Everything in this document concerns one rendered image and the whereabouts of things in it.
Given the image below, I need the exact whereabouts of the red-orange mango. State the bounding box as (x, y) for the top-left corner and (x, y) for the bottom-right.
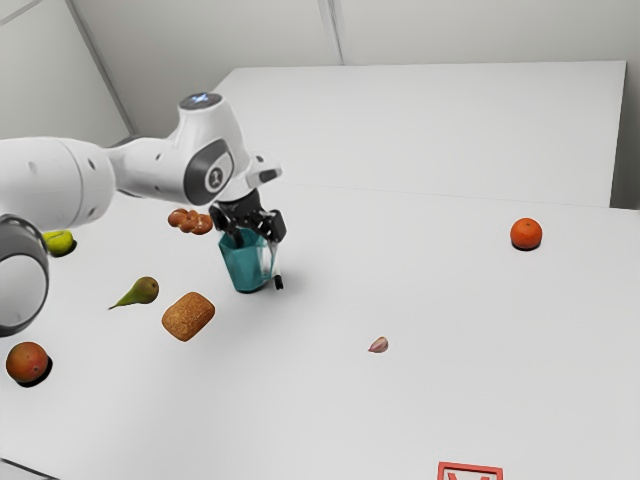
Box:
(5, 341), (50, 384)

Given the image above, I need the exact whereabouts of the brown bread roll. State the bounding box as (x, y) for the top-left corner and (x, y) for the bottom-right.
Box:
(160, 291), (217, 344)

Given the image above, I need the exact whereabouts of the teal faceted mug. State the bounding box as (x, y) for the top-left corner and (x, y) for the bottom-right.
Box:
(218, 230), (275, 295)

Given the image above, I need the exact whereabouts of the yellow-green apple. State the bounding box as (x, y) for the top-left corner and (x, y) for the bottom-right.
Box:
(41, 229), (77, 258)

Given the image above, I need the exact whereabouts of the orange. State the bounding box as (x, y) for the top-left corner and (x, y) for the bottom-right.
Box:
(509, 217), (544, 251)

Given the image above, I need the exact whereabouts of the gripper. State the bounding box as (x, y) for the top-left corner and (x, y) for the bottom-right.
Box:
(208, 189), (288, 292)

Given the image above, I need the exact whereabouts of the green pear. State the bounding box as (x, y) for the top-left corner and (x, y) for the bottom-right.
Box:
(108, 276), (161, 311)

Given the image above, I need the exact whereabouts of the brown braided bread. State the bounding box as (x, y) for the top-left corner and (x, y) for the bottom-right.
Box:
(167, 207), (214, 236)

